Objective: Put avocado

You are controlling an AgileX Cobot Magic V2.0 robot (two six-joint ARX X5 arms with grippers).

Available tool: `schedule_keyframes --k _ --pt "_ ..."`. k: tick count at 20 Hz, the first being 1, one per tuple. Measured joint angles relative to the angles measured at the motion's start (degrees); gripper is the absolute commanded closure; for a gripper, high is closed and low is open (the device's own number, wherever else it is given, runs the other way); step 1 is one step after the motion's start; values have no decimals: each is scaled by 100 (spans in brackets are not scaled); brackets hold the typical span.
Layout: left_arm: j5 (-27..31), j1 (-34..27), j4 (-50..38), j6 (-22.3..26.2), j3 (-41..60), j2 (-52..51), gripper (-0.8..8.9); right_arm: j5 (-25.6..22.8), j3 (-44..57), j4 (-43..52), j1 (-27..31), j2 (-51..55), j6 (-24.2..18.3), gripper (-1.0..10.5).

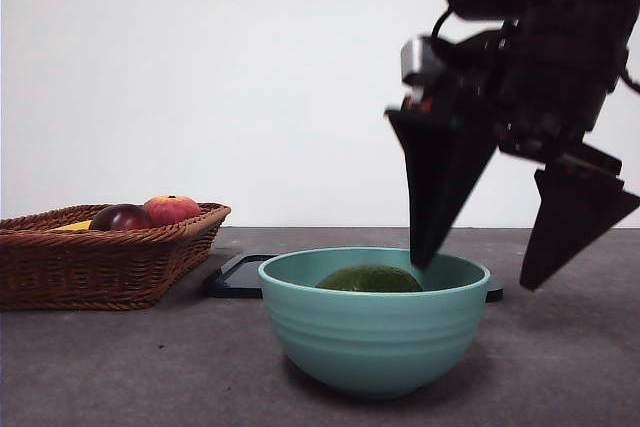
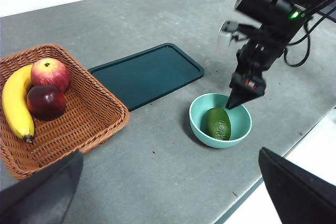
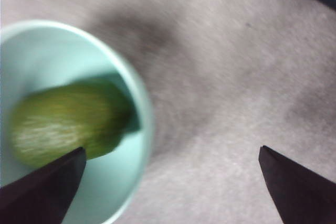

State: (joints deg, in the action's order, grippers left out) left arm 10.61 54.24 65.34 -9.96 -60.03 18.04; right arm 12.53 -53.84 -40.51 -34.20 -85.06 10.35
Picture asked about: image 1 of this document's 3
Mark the green avocado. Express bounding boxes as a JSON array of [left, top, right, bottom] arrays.
[[314, 264, 424, 293]]

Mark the teal ceramic bowl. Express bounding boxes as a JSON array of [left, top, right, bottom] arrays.
[[257, 246, 491, 401]]

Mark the dark rectangular tray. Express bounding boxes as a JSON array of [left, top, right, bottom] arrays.
[[202, 253, 505, 304]]

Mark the red apple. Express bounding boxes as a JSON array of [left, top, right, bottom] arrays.
[[143, 194, 202, 228]]

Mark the dark red plum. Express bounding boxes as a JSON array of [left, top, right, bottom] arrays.
[[88, 203, 155, 232]]

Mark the brown wicker basket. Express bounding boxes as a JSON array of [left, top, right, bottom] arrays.
[[0, 202, 232, 312]]

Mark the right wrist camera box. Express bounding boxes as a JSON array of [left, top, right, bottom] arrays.
[[399, 35, 449, 88]]

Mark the black camera cable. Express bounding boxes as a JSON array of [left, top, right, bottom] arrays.
[[431, 8, 459, 43]]

